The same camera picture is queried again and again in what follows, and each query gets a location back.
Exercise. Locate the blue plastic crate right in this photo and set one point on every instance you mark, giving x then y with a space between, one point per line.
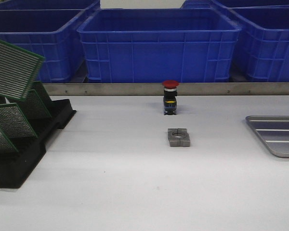
262 50

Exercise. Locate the blue plastic crate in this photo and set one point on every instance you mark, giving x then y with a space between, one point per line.
262 50
49 33
153 45

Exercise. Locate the green perfboard rearmost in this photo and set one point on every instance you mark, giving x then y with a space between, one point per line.
41 91

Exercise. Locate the blue crate back left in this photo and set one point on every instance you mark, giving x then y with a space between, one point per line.
48 4

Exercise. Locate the black slotted board rack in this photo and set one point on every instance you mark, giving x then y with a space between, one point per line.
15 168

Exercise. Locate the red emergency stop button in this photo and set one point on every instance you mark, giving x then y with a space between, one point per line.
169 98

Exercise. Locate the blue plastic crate left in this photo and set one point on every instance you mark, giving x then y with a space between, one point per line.
49 33

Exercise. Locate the grey metal clamp block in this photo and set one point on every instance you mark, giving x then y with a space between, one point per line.
178 137

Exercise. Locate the blue crate back right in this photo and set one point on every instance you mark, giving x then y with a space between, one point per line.
233 3

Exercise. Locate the silver metal tray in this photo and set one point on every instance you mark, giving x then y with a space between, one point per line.
273 132

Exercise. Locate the blue plastic crate centre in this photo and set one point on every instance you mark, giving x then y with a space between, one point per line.
153 45

